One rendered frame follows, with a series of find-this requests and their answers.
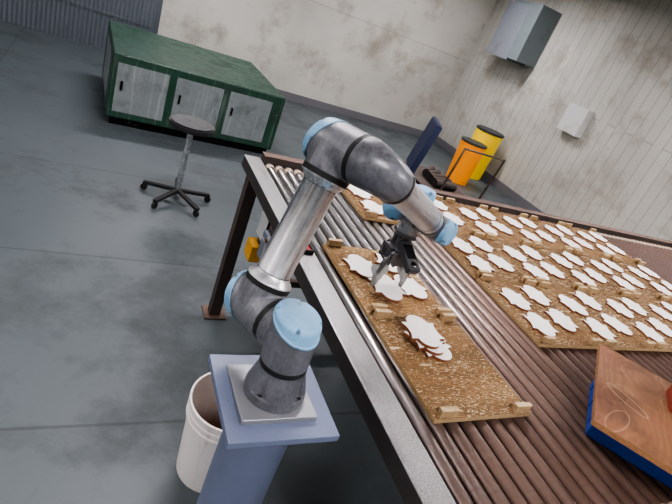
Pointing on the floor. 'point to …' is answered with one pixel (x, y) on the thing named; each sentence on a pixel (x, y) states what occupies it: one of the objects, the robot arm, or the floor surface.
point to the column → (255, 440)
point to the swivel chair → (424, 144)
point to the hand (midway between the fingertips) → (386, 286)
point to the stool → (184, 159)
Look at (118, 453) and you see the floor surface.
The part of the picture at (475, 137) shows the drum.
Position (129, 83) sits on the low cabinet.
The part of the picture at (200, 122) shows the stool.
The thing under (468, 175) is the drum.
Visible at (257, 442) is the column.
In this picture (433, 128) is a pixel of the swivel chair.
